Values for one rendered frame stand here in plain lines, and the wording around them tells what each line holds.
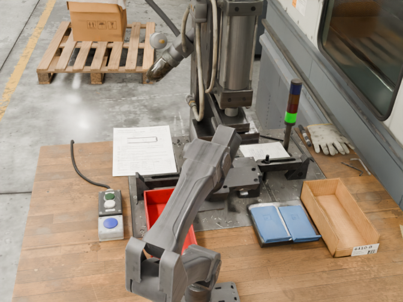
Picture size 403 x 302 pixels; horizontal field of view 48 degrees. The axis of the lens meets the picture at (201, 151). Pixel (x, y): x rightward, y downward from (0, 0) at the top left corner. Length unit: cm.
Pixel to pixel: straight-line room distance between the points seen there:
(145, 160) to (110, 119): 202
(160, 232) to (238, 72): 56
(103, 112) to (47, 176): 216
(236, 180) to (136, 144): 74
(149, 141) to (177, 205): 89
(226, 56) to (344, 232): 61
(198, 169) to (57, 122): 284
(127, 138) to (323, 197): 73
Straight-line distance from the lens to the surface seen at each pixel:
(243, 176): 98
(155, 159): 157
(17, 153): 334
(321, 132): 177
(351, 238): 137
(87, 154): 163
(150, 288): 80
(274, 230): 130
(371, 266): 132
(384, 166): 174
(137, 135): 170
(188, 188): 80
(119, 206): 135
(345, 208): 145
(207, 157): 84
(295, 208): 138
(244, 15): 114
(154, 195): 136
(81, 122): 357
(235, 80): 120
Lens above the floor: 183
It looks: 35 degrees down
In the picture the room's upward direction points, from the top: 2 degrees clockwise
